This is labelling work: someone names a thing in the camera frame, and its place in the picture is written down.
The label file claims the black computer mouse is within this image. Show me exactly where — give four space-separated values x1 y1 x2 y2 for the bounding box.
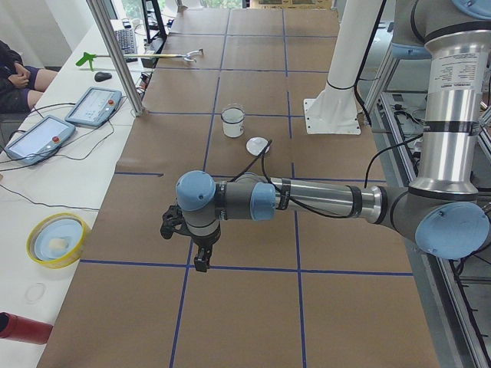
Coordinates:
94 71 112 83

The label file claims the black keyboard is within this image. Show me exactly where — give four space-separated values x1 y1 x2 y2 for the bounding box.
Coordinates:
114 28 137 54

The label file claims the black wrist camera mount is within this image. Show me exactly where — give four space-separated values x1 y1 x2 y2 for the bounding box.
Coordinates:
160 205 190 240

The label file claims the green handled reacher grabber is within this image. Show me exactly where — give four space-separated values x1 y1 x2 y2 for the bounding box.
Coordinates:
75 48 204 71

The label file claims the far teach pendant tablet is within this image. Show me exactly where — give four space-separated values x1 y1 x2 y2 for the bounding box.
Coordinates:
64 87 122 127

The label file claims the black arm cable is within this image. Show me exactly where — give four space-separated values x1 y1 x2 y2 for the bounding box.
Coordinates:
226 140 425 220

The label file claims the white enamel mug blue rim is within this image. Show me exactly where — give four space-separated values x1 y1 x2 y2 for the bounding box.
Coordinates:
221 113 245 138

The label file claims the seated person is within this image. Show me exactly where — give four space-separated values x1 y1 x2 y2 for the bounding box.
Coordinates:
0 41 58 113

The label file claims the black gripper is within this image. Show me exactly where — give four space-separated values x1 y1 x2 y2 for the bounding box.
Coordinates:
191 229 221 272

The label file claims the clear glass funnel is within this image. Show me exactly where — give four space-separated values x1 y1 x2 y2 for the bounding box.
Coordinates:
222 103 244 116

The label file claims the yellow rimmed bowl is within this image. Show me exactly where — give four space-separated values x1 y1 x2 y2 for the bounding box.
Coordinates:
26 212 91 269

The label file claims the red cylinder bottle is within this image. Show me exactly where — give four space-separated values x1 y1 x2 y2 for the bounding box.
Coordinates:
1 312 53 345

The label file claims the near teach pendant tablet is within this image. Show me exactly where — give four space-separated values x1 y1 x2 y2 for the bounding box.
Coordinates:
5 115 75 165

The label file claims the brown paper table cover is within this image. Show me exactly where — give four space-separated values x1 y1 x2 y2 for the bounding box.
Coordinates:
39 9 439 367

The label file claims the white ceramic lid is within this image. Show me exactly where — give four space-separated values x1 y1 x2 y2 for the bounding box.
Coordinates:
245 136 271 157

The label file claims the teach pendant tablet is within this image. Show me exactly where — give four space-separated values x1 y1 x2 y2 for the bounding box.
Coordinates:
5 115 75 165
64 87 122 127

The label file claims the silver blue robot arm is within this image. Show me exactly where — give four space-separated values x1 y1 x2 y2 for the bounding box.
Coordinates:
160 1 490 272

